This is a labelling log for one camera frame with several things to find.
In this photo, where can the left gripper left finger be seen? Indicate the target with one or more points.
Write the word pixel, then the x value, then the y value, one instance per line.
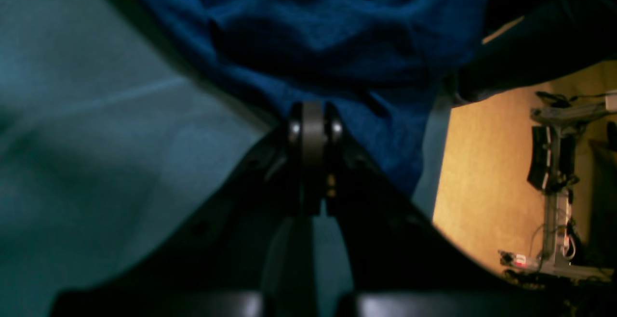
pixel 246 252

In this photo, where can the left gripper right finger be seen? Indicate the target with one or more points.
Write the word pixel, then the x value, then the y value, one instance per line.
pixel 401 264

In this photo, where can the dark blue t-shirt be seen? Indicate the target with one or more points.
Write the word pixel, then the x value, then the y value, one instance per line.
pixel 381 62

